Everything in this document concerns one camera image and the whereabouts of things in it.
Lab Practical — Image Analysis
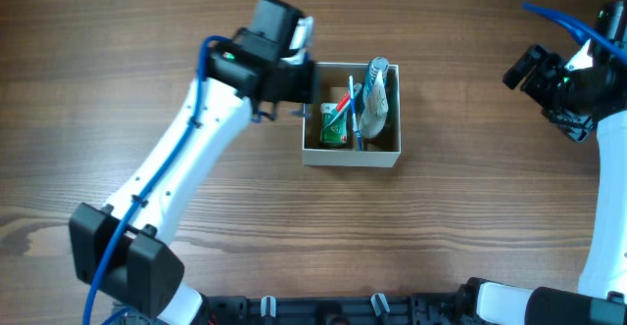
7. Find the white lotion tube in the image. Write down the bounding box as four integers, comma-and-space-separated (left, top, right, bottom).
359, 70, 389, 139

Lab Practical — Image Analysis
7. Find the blue white toothbrush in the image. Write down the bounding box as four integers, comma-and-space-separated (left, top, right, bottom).
349, 75, 362, 151

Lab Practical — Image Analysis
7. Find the right blue cable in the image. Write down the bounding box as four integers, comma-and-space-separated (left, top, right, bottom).
520, 1, 627, 67

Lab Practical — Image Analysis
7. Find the white square cardboard box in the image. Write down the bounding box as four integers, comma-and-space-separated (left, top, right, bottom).
302, 63, 402, 167

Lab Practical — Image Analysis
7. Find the teal mouthwash bottle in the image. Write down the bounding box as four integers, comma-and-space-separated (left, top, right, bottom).
360, 57, 390, 116

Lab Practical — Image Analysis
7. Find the teal toothpaste tube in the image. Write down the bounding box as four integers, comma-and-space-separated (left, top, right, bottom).
320, 83, 363, 128

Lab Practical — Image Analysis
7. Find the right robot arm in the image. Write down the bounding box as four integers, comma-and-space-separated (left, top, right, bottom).
452, 1, 626, 324

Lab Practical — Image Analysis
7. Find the blue cable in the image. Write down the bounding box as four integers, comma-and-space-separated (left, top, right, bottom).
520, 1, 627, 67
81, 34, 231, 325

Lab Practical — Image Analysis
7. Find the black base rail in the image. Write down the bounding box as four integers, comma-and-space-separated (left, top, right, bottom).
111, 293, 471, 325

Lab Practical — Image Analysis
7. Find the blue disposable razor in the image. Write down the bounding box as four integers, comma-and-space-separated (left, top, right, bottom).
290, 109, 313, 120

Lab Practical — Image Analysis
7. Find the left blue cable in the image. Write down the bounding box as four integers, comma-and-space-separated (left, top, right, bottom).
81, 34, 231, 325

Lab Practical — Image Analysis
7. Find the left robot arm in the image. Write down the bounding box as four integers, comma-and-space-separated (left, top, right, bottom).
69, 0, 317, 324

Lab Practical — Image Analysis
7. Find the green soap box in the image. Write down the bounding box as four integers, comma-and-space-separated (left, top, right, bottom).
319, 103, 348, 147

